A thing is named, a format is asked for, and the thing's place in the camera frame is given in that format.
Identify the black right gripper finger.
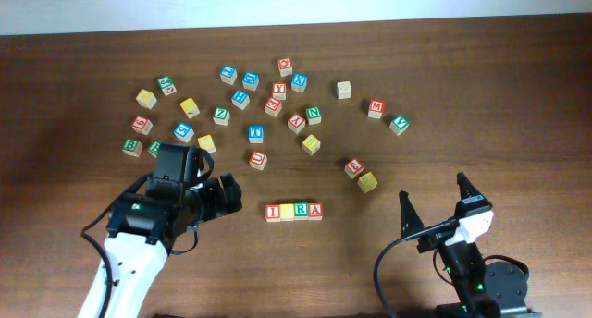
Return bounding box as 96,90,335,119
399,190,425,238
456,172,481,202

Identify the red I wooden block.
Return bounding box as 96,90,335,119
265,204,281,222

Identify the yellow O wooden block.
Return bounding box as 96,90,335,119
279,203,295,222

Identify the green R wooden block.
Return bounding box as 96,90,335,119
293,202,309,220

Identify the red A wooden block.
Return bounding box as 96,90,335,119
308,202,324,220

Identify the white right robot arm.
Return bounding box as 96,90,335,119
399,173,542,318

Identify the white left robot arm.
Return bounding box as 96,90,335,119
79,143,242,317

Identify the red U wooden block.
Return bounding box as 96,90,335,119
249,151,267,170

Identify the yellow block centre left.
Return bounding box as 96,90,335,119
198,134,216,153

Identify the yellow S wooden block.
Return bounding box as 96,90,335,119
357,172,378,193

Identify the blue T wooden block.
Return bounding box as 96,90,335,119
248,126,264,144

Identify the green B block right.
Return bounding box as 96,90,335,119
148,141,161,158

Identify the green b block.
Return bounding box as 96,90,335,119
122,139,143,157
148,141,161,158

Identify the red 3 wooden block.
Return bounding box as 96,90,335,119
344,158,364,179

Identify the green Z wooden block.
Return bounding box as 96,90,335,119
213,107,230,126

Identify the yellow wooden block near R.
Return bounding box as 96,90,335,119
302,134,321,155

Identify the red E wooden block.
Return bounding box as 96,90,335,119
264,97,282,117

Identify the green V wooden block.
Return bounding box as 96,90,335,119
389,116,410,136

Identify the green B block left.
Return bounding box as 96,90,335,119
122,139,143,157

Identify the red Y block lower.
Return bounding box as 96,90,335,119
287,113,306,134

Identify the red y block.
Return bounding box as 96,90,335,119
287,113,306,134
272,82,287,100

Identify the blue H wooden block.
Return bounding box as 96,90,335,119
231,90,250,110

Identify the yellow block upper middle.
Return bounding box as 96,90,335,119
179,98,201,118

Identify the red 6 wooden block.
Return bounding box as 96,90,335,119
130,116,154,135

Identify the green N wooden block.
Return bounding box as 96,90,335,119
306,106,322,126

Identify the blue D wooden block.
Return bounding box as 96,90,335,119
242,72,260,91

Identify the red Y block upper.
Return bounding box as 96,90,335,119
272,82,287,100

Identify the red M wooden block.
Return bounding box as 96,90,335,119
368,100,385,119

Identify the yellow block far left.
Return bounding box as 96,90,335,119
135,89,157,109

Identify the green J wooden block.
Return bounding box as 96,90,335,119
157,76,177,96

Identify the blue X wooden block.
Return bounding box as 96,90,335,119
291,73,308,92

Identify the red C wooden block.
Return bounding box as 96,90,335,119
277,57,293,77

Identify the plain wooden block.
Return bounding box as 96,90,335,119
336,81,352,100

